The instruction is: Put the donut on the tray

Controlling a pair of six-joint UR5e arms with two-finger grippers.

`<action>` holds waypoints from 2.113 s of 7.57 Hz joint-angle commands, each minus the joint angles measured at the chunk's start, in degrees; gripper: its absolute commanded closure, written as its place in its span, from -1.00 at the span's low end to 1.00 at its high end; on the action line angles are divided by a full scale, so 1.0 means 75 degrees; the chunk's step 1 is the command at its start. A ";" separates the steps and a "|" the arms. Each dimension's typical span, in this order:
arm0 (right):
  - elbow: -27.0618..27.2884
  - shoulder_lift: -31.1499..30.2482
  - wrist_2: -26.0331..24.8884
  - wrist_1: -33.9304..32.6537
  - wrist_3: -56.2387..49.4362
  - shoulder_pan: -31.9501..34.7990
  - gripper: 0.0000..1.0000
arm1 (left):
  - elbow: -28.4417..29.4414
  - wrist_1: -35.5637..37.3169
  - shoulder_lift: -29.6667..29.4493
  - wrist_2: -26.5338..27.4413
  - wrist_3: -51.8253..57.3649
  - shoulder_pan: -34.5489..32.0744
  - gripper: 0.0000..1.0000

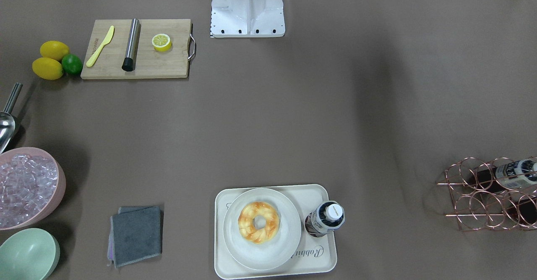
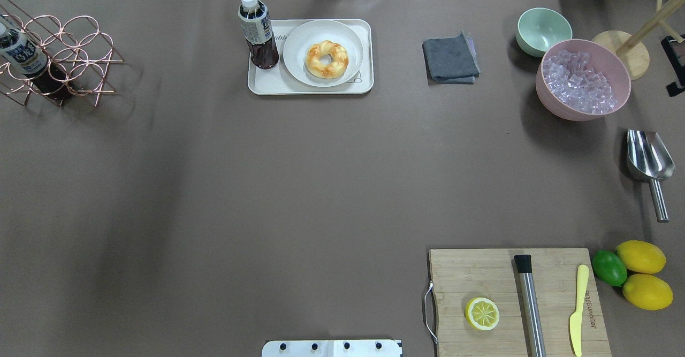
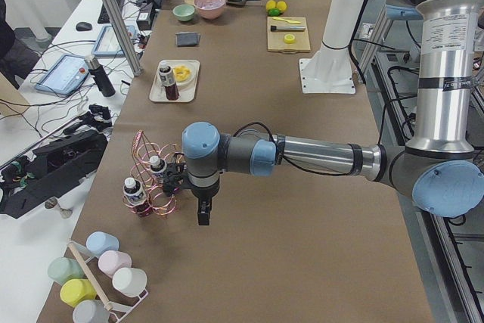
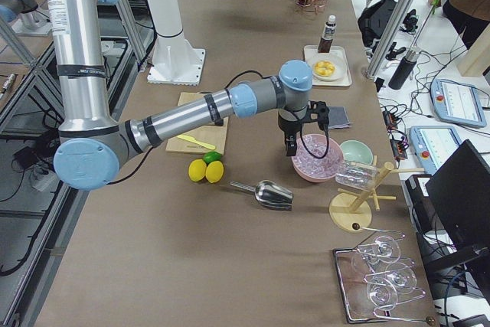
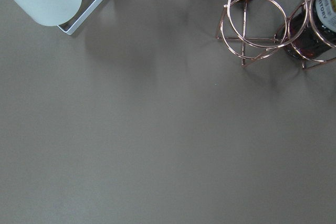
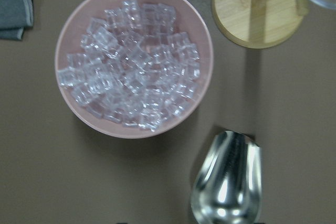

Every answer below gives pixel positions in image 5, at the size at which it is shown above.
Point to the copper wire bottle rack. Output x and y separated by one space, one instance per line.
284 35

